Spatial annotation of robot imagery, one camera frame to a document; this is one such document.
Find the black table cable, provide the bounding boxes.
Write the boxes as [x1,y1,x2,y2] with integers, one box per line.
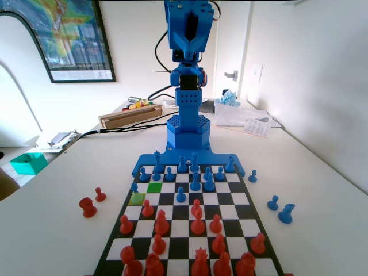
[76,113,171,139]

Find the colourful toy blocks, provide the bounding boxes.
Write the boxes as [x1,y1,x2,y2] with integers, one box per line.
[120,98,156,112]

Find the white papers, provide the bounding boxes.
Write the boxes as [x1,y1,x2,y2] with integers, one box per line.
[214,101,273,128]

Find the blue crumpled cloth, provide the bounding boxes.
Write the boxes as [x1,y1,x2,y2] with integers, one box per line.
[219,89,241,108]

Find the blue chess knight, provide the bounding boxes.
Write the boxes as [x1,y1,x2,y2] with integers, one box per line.
[203,174,215,193]
[278,203,296,225]

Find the black and white chessboard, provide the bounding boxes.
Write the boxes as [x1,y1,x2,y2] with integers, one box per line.
[93,163,285,276]

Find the black framed map poster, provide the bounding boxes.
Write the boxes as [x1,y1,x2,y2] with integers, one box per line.
[0,0,117,84]

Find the teal plastic box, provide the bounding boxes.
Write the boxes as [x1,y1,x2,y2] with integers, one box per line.
[9,152,48,176]

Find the blue chess queen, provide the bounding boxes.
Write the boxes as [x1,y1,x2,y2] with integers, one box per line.
[190,152,201,173]

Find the printed paper sheet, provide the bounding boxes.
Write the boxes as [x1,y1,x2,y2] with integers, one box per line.
[242,118,273,139]

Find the long wooden box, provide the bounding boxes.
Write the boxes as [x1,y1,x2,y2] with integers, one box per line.
[98,103,163,129]

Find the red chess queen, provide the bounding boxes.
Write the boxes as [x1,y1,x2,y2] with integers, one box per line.
[190,247,210,276]

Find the white arched frame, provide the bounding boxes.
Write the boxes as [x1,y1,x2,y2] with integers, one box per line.
[0,11,54,148]

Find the dark grey block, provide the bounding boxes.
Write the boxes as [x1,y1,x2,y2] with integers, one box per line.
[199,99,217,114]

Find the blue chess king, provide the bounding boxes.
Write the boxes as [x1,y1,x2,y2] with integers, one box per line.
[152,149,162,173]

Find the white wall switch plate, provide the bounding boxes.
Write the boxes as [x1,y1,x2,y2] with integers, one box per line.
[251,63,264,83]

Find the white door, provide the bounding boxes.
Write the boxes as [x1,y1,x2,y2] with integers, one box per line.
[214,0,254,100]

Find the crumpled paper pile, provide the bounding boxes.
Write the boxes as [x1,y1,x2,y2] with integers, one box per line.
[47,129,83,151]

